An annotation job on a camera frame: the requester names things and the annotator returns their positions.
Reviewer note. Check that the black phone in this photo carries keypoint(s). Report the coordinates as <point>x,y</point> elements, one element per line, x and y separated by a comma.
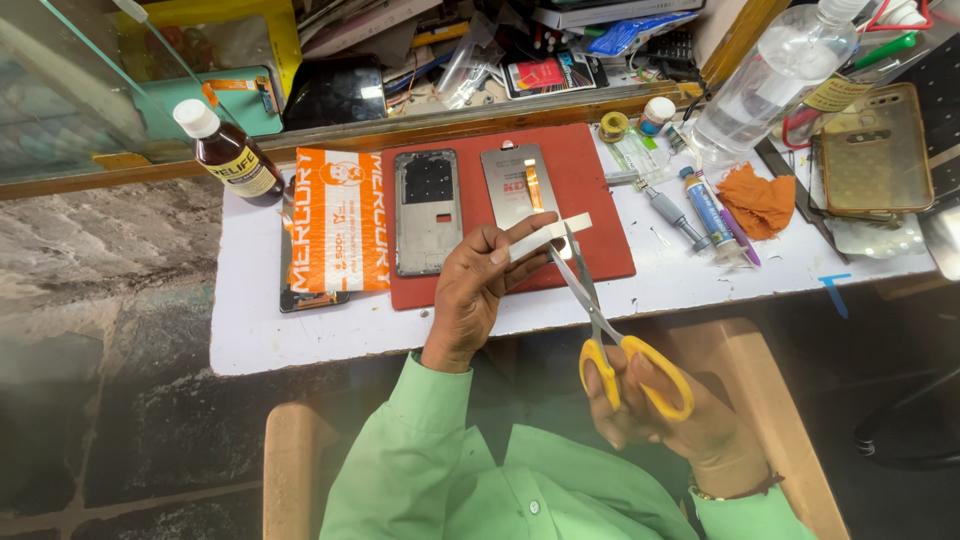
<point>335,91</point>

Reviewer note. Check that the blue glue tube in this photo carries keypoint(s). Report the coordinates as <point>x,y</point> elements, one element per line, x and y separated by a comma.
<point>709,217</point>

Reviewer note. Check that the teal phone back cover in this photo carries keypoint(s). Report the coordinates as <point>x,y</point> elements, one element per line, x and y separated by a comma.
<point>232,101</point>

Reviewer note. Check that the phone under packet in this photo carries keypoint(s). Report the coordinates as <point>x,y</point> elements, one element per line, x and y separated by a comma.
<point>300,300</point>

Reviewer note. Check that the wooden stool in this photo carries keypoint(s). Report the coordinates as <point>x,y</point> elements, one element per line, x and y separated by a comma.
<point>750,390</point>

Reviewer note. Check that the clear plastic liquid bottle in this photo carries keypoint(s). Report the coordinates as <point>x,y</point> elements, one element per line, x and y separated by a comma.
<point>765,82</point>

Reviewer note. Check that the brown glass bottle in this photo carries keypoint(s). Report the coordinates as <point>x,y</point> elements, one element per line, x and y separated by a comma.
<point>229,154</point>

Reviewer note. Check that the person's right hand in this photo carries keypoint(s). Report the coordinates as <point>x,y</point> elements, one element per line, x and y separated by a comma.
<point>660,420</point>

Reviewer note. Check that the cluttered glass counter shelf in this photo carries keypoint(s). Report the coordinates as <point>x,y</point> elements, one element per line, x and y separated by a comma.
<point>480,45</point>

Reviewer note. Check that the purple pen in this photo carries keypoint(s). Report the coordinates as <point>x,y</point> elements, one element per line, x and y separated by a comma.
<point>739,232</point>

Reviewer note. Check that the red work mat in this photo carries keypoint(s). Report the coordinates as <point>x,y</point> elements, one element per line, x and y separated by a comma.
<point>592,202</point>

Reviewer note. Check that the orange and white packet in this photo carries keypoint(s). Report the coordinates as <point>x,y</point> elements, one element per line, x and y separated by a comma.
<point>337,221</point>

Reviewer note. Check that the white tape strip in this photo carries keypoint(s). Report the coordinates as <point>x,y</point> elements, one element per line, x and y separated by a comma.
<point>551,231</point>

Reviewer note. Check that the grey phone middle frame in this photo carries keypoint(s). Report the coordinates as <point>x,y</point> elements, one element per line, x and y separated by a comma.
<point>427,210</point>

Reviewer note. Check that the grey syringe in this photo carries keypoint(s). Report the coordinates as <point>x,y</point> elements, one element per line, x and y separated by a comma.
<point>671,214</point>

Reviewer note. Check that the clear plastic packet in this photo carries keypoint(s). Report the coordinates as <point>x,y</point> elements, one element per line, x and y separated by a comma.
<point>637,154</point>

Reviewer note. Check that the small white capped jar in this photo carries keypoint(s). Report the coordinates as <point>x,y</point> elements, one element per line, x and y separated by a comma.
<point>657,115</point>

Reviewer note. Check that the silver phone display panel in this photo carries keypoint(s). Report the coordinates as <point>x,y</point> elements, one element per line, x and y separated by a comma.
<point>510,184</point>

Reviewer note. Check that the orange cloth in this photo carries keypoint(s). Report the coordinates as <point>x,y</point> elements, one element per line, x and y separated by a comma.
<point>757,199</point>

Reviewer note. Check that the person's left hand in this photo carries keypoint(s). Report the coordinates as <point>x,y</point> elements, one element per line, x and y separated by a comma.
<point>469,300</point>

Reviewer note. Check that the clear yellowed phone case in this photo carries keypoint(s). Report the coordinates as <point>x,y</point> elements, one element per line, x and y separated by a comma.
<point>874,150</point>

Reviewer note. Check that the green marker pen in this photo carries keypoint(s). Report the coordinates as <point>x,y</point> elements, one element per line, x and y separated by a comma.
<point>885,51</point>

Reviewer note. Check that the person's green shirt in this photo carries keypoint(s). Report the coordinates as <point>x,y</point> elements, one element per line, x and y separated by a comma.
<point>525,487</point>

